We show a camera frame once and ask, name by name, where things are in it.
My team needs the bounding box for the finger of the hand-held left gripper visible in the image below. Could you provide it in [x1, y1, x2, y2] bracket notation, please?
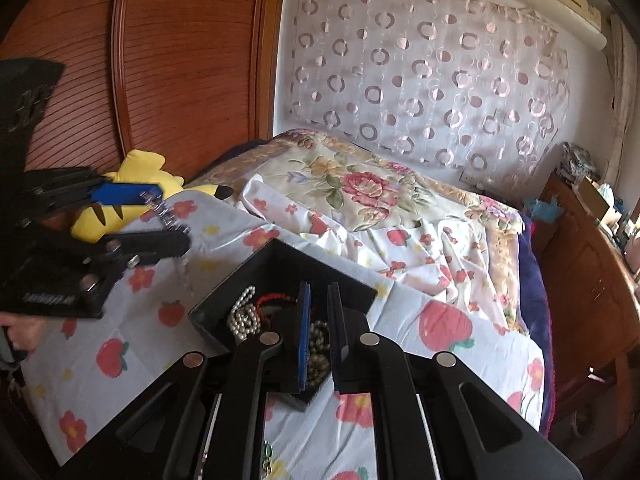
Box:
[82, 230, 192, 271]
[22, 166, 163, 211]

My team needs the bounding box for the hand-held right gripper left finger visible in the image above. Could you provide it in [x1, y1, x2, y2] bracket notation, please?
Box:
[55, 281, 313, 480]

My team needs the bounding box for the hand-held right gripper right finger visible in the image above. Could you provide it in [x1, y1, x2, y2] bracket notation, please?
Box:
[327, 282, 586, 480]

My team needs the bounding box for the beige bead necklace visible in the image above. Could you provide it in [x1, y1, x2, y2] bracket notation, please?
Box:
[305, 320, 333, 388]

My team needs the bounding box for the silver chain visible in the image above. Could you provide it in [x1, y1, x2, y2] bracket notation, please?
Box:
[142, 190, 193, 301]

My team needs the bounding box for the red bracelet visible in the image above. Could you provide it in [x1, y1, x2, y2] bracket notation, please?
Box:
[255, 291, 300, 321]

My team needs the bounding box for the white pearl necklace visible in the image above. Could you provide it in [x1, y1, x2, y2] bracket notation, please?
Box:
[226, 285, 263, 346]

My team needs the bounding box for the black box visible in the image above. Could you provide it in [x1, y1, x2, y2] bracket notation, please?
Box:
[188, 237, 378, 406]

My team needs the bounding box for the person's left hand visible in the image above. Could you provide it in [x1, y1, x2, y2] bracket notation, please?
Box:
[0, 312, 48, 356]

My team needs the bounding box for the yellow plush toy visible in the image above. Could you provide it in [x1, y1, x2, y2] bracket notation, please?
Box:
[70, 149, 235, 241]

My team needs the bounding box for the strawberry print sheet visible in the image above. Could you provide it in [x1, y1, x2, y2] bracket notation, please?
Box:
[20, 172, 546, 480]

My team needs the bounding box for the wooden wardrobe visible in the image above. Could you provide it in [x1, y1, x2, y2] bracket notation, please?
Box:
[0, 0, 291, 201]

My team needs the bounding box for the floral blanket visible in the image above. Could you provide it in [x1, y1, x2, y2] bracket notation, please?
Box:
[187, 129, 526, 336]

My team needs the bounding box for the dark blue blanket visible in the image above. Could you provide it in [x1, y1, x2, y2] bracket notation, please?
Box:
[515, 210, 558, 436]

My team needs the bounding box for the wooden sideboard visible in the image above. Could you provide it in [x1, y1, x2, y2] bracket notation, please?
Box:
[525, 170, 640, 461]

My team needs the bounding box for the cardboard box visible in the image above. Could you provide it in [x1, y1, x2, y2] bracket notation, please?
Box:
[577, 177, 623, 226]

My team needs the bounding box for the circle patterned curtain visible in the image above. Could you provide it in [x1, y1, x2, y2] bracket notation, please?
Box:
[282, 0, 571, 186]

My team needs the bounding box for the stack of magazines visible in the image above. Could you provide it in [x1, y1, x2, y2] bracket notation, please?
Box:
[560, 142, 598, 181]

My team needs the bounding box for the patterned window curtain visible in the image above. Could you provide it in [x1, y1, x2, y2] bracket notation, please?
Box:
[607, 15, 638, 161]

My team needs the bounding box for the air conditioner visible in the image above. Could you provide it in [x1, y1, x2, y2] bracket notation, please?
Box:
[505, 0, 608, 51]

